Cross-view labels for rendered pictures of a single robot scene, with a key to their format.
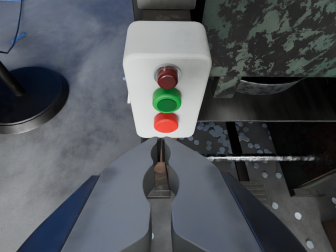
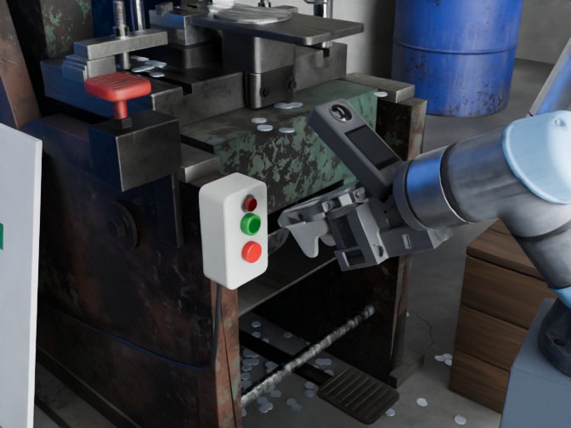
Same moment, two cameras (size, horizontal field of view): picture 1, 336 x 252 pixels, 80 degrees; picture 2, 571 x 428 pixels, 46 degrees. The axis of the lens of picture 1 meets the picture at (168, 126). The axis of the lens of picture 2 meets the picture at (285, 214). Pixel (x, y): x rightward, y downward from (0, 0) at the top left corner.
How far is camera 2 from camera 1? 71 cm
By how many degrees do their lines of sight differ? 44
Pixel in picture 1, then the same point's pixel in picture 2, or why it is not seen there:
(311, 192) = (409, 363)
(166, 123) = (255, 248)
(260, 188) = (351, 372)
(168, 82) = (252, 205)
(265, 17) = (253, 161)
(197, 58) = (259, 184)
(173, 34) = (234, 181)
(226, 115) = (250, 299)
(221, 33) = not seen: hidden behind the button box
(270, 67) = (273, 201)
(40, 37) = not seen: outside the picture
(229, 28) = not seen: hidden behind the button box
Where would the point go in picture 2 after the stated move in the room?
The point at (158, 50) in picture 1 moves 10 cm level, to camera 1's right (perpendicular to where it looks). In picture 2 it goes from (239, 188) to (296, 167)
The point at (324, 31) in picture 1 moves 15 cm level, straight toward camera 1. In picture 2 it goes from (291, 157) to (304, 197)
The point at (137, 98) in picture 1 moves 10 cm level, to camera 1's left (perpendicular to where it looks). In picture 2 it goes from (231, 233) to (164, 261)
